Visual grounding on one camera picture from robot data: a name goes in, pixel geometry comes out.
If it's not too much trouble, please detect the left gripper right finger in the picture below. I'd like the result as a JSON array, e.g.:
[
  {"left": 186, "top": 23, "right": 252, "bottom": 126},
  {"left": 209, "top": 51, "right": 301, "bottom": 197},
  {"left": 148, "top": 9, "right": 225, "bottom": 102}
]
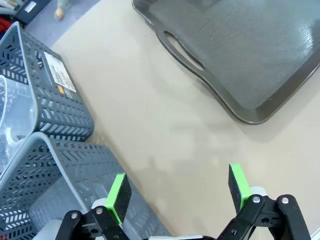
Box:
[{"left": 216, "top": 163, "right": 312, "bottom": 240}]

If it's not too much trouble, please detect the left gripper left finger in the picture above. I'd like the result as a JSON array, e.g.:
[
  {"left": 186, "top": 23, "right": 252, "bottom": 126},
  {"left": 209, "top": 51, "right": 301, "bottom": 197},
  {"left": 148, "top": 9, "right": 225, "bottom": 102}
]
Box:
[{"left": 54, "top": 173, "right": 133, "bottom": 240}]

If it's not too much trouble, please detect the clear plastic measuring cup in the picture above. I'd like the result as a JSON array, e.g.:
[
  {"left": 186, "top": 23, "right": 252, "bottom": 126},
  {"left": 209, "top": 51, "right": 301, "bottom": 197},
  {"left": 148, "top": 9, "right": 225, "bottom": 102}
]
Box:
[{"left": 0, "top": 74, "right": 38, "bottom": 151}]

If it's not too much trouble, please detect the grey plastic lattice basket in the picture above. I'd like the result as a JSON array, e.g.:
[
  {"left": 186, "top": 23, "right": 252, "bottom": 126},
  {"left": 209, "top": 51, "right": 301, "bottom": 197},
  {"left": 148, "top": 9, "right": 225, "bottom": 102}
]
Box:
[{"left": 0, "top": 131, "right": 173, "bottom": 240}]

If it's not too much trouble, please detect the grey basket with white label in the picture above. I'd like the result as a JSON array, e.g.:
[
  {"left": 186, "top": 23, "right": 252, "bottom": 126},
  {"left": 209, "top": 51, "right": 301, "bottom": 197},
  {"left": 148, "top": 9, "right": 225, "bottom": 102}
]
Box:
[{"left": 0, "top": 21, "right": 95, "bottom": 143}]

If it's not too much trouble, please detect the dark brown serving tray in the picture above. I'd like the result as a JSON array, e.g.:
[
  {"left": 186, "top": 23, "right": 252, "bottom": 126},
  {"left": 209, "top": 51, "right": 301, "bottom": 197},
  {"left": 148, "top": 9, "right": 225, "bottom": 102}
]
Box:
[{"left": 131, "top": 0, "right": 320, "bottom": 126}]

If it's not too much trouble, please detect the dark grey storage bin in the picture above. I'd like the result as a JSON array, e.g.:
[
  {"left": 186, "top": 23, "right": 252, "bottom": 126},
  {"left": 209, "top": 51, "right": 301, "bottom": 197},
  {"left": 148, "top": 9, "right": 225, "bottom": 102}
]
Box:
[{"left": 13, "top": 0, "right": 52, "bottom": 25}]

